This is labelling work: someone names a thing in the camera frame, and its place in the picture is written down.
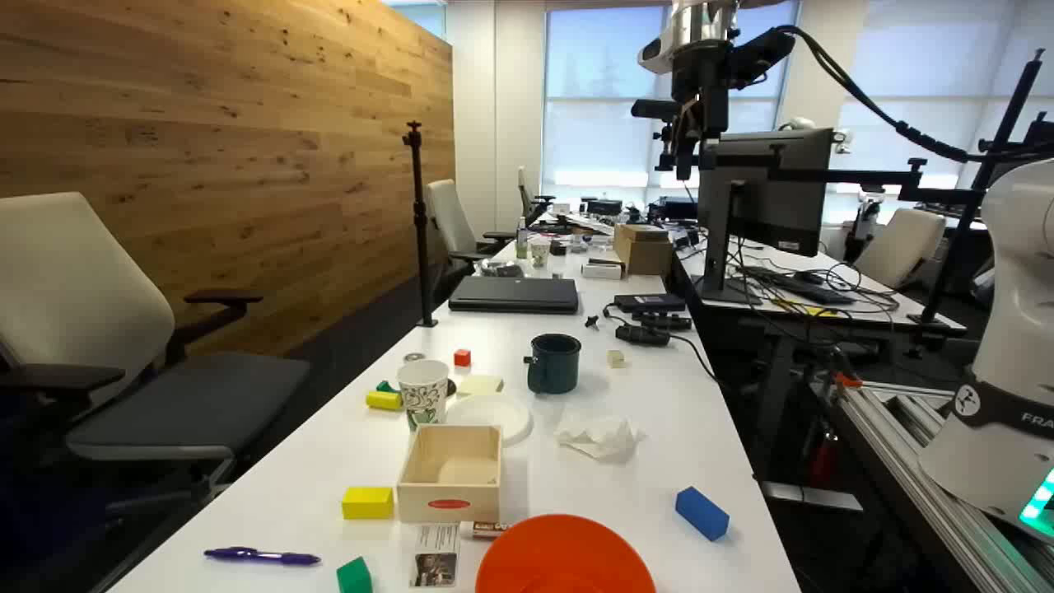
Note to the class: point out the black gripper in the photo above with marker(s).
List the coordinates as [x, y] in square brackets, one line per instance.
[702, 87]

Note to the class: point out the white tissue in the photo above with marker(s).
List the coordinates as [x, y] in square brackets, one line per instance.
[599, 439]

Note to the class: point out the black computer monitor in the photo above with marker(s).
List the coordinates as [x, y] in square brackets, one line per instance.
[769, 194]

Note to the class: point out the brown cardboard box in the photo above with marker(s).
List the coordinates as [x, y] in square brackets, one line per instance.
[644, 249]

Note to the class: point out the flat black box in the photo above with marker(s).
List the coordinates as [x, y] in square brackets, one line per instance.
[650, 300]

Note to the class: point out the black keyboard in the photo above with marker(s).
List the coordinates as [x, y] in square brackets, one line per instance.
[795, 284]

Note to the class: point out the white cup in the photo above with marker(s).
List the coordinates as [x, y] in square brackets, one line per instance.
[537, 255]

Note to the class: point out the small black device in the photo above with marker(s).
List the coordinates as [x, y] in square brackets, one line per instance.
[644, 333]

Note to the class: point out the black closed laptop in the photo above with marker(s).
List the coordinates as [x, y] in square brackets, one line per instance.
[515, 294]

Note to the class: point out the dark green speckled mug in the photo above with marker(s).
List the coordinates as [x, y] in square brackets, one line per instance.
[555, 368]

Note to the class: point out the black tripod pole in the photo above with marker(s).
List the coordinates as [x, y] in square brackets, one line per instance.
[421, 219]

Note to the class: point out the pale yellow sticky pad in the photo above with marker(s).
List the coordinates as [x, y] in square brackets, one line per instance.
[483, 388]

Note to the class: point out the white round plate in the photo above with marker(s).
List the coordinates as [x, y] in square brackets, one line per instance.
[492, 418]

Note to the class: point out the printed paper cup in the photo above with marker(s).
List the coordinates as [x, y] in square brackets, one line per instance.
[422, 396]

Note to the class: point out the blue block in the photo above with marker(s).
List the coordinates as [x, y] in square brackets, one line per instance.
[702, 511]

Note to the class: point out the green block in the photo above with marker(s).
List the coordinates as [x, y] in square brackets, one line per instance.
[354, 579]
[384, 388]

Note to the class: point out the yellow block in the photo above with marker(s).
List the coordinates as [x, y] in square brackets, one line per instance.
[384, 400]
[368, 507]

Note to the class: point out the light wooden box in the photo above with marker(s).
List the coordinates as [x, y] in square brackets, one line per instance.
[449, 499]

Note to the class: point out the orange plastic bowl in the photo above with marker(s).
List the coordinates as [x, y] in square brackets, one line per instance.
[565, 563]

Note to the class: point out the small photo card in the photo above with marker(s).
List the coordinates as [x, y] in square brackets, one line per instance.
[435, 566]

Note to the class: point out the purple pen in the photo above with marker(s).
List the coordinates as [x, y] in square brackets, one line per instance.
[261, 558]

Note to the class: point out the white grey office chair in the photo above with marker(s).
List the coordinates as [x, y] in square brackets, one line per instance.
[76, 299]

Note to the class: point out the black camera on stand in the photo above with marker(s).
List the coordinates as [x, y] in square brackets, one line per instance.
[650, 111]

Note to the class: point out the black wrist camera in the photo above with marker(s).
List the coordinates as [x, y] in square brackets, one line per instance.
[760, 54]

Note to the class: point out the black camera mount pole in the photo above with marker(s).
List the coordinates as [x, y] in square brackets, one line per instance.
[991, 166]

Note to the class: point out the aluminium rail frame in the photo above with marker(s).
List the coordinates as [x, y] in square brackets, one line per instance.
[935, 484]

